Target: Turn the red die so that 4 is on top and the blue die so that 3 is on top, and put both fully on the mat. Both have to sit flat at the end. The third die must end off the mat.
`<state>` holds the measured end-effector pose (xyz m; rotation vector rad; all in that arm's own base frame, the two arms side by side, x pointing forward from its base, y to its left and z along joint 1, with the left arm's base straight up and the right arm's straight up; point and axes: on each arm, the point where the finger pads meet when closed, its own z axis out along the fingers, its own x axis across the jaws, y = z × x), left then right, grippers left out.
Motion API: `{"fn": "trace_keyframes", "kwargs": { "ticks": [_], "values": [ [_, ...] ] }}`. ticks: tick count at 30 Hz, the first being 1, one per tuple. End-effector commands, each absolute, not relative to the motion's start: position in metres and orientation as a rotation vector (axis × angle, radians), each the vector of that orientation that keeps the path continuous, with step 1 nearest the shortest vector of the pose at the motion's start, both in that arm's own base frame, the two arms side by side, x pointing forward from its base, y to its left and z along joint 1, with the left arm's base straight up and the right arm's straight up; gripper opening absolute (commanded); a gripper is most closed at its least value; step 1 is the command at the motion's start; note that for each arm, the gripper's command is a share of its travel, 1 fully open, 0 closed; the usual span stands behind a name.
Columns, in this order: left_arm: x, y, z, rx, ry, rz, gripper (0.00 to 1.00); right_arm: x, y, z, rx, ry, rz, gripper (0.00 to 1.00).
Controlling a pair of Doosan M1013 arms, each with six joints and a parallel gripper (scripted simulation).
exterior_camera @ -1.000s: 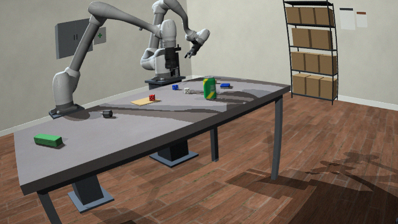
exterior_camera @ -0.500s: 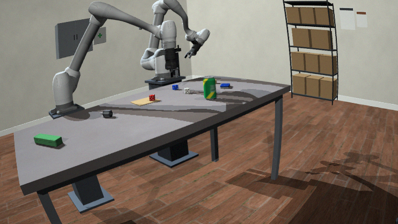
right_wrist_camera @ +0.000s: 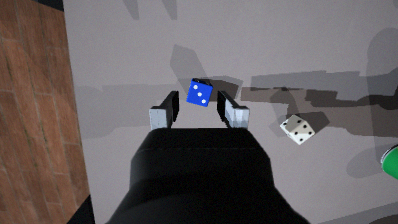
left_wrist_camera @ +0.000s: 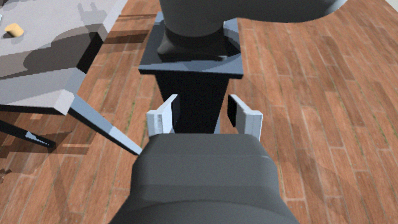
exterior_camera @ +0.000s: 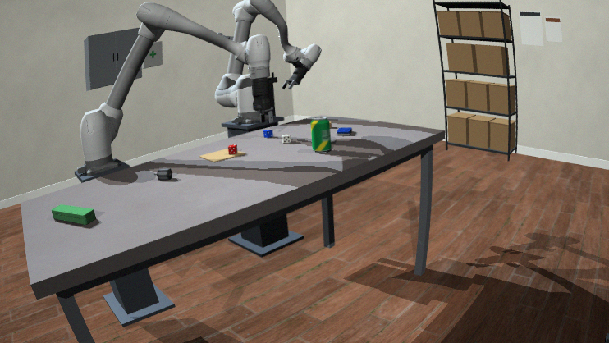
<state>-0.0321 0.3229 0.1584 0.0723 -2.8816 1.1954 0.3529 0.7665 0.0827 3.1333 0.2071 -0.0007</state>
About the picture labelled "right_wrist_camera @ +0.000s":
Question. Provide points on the blue die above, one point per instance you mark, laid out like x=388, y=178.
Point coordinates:
x=199, y=92

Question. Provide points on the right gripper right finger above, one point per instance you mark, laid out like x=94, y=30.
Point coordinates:
x=231, y=113

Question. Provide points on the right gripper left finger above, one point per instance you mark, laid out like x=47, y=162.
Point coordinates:
x=164, y=115

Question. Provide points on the white die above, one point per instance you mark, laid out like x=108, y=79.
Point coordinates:
x=297, y=129

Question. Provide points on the green soda can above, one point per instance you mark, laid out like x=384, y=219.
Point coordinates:
x=389, y=162

